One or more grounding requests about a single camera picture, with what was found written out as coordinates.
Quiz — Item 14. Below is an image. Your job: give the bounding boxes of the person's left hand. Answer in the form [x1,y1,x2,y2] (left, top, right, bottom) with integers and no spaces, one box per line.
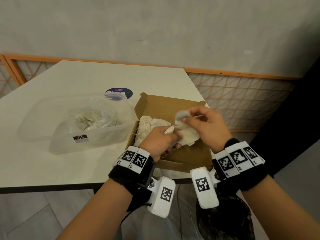
[138,126,182,163]

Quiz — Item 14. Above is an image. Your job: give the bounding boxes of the person's right hand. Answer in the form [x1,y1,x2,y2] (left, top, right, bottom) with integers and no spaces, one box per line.
[182,106,233,154]

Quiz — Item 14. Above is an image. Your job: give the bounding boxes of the beige tea bag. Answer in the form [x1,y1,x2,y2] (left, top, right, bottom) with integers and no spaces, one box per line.
[164,121,201,147]

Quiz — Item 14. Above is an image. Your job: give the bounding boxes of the grey tea bag tag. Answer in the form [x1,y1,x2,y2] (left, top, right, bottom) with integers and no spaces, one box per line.
[175,109,191,122]

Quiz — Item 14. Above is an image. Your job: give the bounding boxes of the person's left forearm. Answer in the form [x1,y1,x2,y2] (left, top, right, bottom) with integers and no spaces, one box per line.
[56,178,133,240]

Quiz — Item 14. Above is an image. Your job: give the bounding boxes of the person's right forearm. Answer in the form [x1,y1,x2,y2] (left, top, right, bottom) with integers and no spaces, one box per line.
[239,174,320,240]

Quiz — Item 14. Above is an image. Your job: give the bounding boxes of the brown cardboard box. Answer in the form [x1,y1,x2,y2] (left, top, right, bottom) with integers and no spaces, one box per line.
[124,92,214,173]

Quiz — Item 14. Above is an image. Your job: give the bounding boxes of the pile of beige tea bags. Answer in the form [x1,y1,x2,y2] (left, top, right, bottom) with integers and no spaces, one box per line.
[134,115,173,147]

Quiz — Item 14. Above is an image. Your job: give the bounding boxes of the orange lattice screen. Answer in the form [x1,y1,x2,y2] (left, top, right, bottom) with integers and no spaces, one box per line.
[0,53,302,134]

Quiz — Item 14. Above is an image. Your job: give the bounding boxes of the black left wristband with markers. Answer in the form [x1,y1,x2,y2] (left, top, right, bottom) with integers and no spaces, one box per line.
[108,146,156,213]

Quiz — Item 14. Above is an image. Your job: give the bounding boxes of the black wristband with markers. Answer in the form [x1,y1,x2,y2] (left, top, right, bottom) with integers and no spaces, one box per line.
[212,138,269,193]
[108,146,156,213]

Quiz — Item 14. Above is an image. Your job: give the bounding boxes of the round purple sticker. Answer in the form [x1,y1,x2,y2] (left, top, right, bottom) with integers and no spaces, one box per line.
[105,87,134,99]

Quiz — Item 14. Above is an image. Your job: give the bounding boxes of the black right wristband with markers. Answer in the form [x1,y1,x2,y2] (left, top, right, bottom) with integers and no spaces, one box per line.
[212,138,269,193]

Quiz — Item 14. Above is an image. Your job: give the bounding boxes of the person's grey trousers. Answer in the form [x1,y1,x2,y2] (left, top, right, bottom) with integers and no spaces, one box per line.
[119,182,202,240]

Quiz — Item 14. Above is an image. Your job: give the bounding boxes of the pile of tea bag wrappers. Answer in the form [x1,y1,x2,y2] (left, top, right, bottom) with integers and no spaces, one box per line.
[67,107,122,131]

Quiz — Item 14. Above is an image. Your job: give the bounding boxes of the black plastic bag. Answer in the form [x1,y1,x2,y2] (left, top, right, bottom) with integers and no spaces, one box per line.
[196,193,256,240]

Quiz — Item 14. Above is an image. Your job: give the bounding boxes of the black panel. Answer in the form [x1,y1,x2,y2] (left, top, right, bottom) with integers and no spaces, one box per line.
[249,57,320,178]

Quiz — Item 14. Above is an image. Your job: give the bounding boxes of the clear plastic container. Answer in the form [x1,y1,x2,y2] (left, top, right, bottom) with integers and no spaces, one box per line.
[17,93,134,155]

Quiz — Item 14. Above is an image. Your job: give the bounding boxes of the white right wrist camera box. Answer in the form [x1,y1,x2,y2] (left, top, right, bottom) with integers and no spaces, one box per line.
[190,166,220,210]

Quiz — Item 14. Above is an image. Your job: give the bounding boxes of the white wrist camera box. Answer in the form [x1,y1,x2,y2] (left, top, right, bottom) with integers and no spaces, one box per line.
[190,166,220,210]
[147,176,176,219]

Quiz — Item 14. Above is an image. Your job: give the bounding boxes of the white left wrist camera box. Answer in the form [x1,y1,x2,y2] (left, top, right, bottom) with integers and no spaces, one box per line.
[147,176,176,219]

